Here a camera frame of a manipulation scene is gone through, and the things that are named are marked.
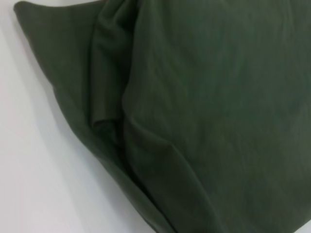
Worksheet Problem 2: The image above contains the dark green FREE! t-shirt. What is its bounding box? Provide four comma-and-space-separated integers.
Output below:
13, 0, 311, 233

